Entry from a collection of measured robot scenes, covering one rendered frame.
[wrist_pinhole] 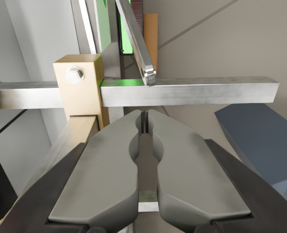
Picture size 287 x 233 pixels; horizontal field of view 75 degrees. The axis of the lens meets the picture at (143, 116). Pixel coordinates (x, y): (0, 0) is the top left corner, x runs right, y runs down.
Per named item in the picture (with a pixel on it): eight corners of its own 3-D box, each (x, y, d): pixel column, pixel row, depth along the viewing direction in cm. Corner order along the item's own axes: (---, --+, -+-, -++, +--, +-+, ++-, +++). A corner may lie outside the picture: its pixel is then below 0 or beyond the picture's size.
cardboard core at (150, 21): (158, 13, 88) (157, 76, 103) (157, 13, 95) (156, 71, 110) (141, 14, 88) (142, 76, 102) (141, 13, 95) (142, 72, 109)
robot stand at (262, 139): (251, 94, 118) (341, 159, 65) (261, 123, 128) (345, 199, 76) (214, 112, 123) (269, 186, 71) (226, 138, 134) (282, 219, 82)
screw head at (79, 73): (82, 65, 22) (79, 68, 21) (85, 82, 23) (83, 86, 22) (65, 66, 22) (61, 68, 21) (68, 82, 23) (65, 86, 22)
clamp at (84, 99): (105, 53, 26) (99, 61, 22) (114, 132, 33) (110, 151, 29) (61, 54, 26) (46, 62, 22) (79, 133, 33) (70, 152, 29)
